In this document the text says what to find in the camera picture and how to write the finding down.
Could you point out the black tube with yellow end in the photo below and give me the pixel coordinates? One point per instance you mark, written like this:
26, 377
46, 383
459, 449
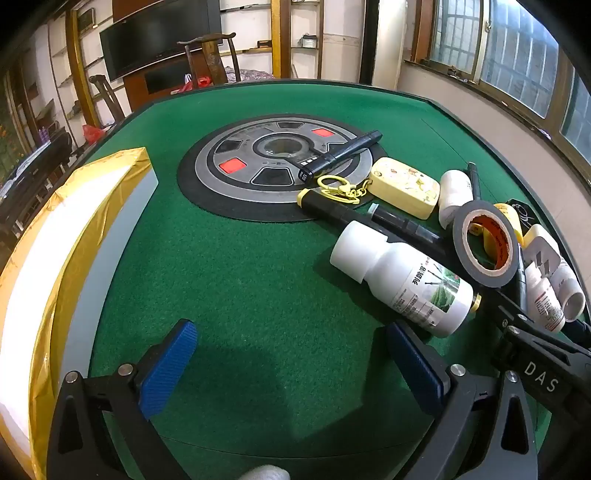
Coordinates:
337, 210

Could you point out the white power adapter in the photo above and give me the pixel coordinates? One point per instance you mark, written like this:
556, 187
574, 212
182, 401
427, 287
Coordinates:
540, 251

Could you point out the black round case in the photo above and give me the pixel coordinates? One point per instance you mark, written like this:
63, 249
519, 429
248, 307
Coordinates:
524, 214

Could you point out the wood-framed window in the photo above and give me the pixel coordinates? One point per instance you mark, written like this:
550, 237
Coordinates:
508, 50

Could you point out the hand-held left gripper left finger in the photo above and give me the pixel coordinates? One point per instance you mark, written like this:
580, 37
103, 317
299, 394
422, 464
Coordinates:
168, 369

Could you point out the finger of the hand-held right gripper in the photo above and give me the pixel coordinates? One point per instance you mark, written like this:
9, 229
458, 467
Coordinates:
517, 318

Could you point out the dark wooden chair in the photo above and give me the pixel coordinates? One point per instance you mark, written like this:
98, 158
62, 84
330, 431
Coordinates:
217, 60

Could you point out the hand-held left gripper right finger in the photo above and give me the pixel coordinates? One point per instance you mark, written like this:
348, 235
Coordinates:
415, 369

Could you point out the white tube bottle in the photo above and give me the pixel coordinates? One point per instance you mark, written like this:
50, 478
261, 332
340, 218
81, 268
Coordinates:
570, 290

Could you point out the white bottle red label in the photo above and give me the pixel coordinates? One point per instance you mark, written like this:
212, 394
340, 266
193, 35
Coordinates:
545, 300

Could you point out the small white bottle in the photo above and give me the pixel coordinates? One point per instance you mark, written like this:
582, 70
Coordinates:
452, 198

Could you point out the round grey table control panel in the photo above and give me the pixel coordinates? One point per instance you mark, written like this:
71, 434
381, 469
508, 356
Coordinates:
240, 184

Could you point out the black tube with grey end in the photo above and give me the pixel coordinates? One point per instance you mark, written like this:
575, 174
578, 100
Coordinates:
341, 152

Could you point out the purple floral cushion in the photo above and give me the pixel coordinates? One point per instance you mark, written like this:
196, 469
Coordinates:
249, 74

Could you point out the white bottle green label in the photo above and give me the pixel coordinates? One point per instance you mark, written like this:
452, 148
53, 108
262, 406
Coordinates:
397, 272

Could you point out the yellow cylinder box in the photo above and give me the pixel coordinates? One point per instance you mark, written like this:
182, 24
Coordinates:
505, 213

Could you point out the wooden television cabinet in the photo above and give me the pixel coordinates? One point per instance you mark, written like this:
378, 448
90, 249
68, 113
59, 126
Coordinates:
138, 87

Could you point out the small grey box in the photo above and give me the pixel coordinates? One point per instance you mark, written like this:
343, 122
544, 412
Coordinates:
309, 41

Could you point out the yellow-framed wall shelf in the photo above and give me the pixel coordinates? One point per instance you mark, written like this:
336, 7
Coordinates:
281, 41

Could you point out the white foam tray yellow border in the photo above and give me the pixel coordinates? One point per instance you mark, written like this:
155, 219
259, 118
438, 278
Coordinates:
46, 258

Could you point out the black digital piano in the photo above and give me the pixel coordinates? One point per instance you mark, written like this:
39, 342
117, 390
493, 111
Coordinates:
37, 175

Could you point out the red plastic bag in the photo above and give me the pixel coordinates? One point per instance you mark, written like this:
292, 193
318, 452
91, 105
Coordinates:
196, 83
92, 134

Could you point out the black electrical tape roll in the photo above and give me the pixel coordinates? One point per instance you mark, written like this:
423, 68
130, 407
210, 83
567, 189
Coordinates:
459, 249

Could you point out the small dark box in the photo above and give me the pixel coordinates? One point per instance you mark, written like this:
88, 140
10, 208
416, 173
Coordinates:
264, 45

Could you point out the black flat television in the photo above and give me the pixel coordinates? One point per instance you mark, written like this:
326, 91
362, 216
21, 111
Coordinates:
157, 37

